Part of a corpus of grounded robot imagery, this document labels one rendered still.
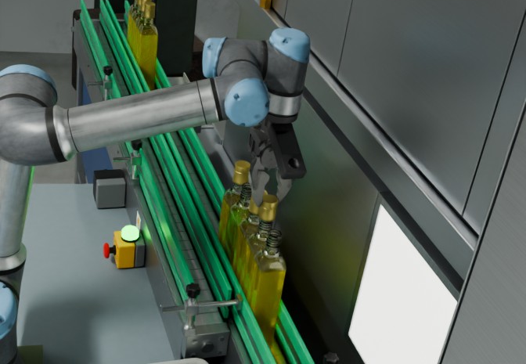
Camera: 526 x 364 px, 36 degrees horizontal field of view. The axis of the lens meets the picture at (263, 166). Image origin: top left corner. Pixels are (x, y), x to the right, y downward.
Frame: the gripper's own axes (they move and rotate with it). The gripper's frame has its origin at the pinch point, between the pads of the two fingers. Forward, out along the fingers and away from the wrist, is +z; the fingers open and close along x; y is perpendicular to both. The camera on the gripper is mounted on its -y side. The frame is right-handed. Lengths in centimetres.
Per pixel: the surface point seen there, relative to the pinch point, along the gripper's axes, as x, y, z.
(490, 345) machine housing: 24, -92, -51
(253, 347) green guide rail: 4.3, -13.4, 26.3
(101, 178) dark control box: 21, 67, 34
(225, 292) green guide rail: 6.5, 0.3, 22.7
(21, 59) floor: 19, 335, 117
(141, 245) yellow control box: 16, 36, 35
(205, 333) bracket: 11.7, -4.5, 29.2
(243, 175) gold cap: -0.2, 15.7, 3.4
